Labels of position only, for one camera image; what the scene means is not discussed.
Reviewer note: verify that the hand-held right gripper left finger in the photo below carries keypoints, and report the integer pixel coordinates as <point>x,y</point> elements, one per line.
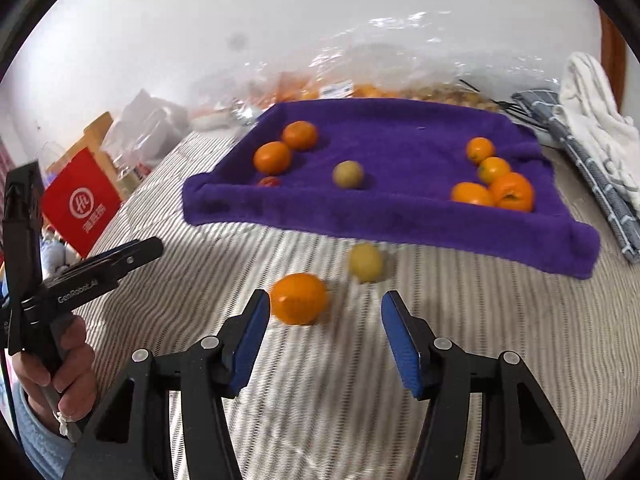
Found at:
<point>250,345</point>

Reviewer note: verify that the brown wooden frame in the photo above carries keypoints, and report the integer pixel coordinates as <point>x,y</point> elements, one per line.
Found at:
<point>612,60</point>

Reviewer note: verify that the clear plastic bag of nuts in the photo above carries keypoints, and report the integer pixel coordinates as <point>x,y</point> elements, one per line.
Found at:
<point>450,95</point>

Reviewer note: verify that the purple towel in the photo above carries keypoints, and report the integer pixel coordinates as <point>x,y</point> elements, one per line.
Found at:
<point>400,205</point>

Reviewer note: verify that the white plastic bag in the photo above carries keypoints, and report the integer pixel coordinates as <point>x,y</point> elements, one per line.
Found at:
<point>145,120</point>

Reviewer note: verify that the person's left hand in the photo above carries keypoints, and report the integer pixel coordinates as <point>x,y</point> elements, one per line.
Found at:
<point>75,360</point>

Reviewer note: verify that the light blue cloth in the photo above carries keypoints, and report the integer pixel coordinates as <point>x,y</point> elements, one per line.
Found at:
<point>57,257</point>

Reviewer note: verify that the person's left forearm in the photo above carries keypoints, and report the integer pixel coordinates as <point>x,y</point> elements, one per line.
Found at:
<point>45,447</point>

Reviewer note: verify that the large orange with stem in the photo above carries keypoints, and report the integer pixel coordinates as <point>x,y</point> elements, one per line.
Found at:
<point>511,192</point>

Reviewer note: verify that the grey striped cloth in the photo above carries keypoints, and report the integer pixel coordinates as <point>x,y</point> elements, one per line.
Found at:
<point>595,180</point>

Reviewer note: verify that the small red fruit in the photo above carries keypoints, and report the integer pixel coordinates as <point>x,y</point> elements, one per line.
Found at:
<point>269,182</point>

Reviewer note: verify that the clear plastic bag of oranges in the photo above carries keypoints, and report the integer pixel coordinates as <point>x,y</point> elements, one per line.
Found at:
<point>310,85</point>

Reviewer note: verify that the white towel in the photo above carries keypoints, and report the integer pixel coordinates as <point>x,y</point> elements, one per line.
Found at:
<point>595,105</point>

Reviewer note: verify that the red paper bag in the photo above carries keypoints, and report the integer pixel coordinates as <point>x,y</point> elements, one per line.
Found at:
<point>80,210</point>

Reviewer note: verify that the small green fruit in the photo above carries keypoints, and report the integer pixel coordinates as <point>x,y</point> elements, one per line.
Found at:
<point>348,174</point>
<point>366,262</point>

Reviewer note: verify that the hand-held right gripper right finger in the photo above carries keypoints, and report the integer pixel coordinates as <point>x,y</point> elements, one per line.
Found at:
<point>400,345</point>

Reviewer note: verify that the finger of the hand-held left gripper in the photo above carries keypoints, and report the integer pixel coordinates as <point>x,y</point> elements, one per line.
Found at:
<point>137,256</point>
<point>102,256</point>

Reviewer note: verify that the striped grey bed cover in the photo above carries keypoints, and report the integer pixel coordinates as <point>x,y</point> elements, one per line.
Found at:
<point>500,340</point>

